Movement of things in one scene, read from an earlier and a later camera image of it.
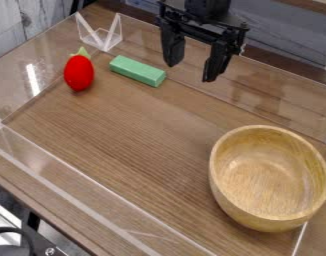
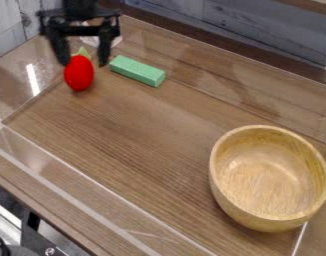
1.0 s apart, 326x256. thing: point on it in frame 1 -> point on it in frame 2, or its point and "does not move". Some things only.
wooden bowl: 269,177 does not move
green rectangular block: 136,71 does not move
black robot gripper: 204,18 -> 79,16
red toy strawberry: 79,70 does not move
